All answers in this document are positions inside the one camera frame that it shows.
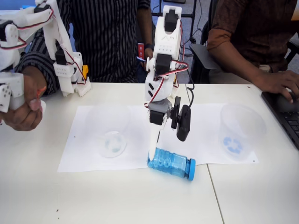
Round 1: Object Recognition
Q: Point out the white leader arm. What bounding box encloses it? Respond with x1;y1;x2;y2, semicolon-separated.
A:
0;0;92;113

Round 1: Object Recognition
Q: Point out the blue plastic bottle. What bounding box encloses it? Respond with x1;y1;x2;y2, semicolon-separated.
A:
146;147;196;182

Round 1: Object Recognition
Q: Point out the hand of brown-shirt person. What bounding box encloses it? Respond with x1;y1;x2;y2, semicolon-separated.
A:
261;69;299;105

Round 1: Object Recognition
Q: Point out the white paper sheet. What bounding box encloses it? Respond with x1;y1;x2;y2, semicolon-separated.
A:
57;102;260;173

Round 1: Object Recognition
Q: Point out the black laptop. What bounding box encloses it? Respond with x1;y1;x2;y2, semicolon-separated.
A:
261;90;299;150

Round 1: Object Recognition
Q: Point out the striped-shirt person torso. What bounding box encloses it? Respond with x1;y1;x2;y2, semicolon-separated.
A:
56;0;152;84

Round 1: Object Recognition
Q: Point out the brown-shirt person torso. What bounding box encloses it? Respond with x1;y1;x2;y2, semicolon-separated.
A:
206;0;299;73

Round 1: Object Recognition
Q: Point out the brown-shirt person forearm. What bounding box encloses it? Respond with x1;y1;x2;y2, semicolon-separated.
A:
207;43;278;92

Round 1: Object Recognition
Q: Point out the clear cup green recycling symbol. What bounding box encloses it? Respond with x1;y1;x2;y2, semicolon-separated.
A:
87;106;129;159

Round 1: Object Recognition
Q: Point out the bare left forearm striped-shirt person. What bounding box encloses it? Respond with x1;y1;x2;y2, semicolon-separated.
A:
136;0;154;45

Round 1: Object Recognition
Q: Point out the black webcam cable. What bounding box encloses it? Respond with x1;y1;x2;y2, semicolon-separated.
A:
185;67;196;111

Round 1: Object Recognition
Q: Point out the black office chair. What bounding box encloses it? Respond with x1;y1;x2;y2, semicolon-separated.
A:
188;20;219;84

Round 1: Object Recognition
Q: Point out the striped-sleeved right forearm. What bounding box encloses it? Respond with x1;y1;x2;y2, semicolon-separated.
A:
14;29;62;95

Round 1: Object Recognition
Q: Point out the left hand of striped-shirt person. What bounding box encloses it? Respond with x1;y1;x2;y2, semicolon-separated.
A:
144;48;155;62

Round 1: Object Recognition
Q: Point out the red phone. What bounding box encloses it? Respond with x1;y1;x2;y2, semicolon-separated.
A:
137;42;147;62

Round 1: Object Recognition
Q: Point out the right hand of striped-shirt person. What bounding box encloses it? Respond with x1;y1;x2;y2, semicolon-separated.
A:
0;74;48;132

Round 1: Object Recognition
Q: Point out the clear cup blue recycling symbol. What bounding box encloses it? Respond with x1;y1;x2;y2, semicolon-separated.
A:
218;103;267;162

